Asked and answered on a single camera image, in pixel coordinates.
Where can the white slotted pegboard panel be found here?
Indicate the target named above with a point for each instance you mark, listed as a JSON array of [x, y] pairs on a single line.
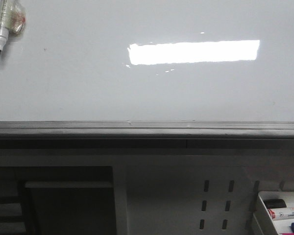
[[194, 197]]

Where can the white black-tipped whiteboard marker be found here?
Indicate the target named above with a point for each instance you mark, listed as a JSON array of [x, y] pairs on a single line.
[[12, 20]]

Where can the white glossy whiteboard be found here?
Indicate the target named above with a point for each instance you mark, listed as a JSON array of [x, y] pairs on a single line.
[[151, 60]]

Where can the grey whiteboard marker tray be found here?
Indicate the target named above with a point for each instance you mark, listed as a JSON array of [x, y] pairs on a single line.
[[95, 134]]

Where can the white shelf board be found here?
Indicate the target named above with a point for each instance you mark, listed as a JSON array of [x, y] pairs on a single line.
[[69, 184]]

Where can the white plastic storage bin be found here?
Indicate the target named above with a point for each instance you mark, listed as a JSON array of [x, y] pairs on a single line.
[[262, 223]]

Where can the red capped white marker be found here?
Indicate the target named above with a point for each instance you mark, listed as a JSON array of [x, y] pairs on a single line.
[[281, 213]]

